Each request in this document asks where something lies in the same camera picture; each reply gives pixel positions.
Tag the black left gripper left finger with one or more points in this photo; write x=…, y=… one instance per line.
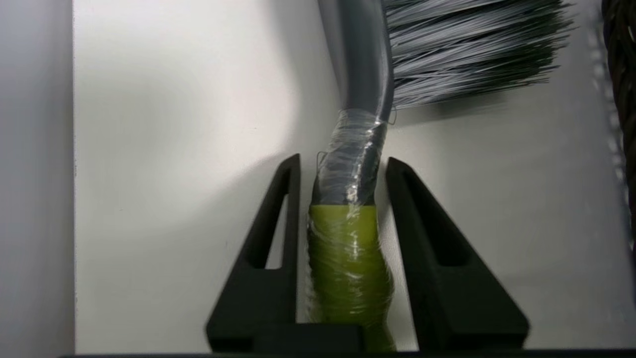
x=263, y=298

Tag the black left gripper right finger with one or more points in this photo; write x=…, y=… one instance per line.
x=447, y=298

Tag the dark brown wicker basket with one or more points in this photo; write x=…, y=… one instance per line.
x=623, y=49

